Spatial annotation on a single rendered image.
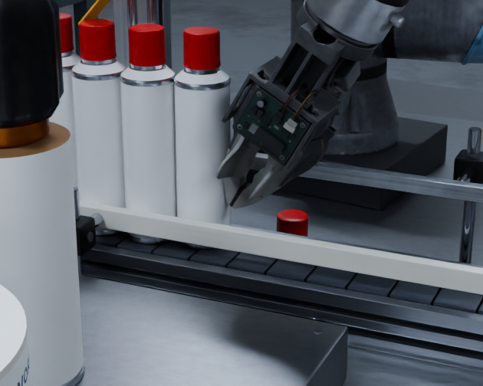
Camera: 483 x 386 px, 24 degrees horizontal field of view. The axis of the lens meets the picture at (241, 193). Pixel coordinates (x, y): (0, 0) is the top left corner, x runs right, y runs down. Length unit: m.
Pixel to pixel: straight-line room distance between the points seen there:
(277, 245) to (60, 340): 0.26
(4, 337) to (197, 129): 0.45
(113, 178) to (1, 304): 0.45
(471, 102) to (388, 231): 0.54
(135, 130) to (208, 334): 0.23
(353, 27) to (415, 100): 0.83
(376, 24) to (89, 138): 0.31
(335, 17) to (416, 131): 0.53
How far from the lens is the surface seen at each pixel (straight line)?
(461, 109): 1.69
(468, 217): 1.07
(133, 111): 1.03
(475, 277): 0.95
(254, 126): 0.93
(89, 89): 1.04
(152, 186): 1.05
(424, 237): 1.22
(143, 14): 1.18
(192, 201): 1.04
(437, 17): 1.27
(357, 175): 1.02
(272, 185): 1.01
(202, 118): 1.01
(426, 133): 1.40
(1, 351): 0.60
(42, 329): 0.80
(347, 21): 0.90
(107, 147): 1.06
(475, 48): 1.28
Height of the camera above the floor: 1.31
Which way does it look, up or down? 21 degrees down
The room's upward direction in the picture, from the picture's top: straight up
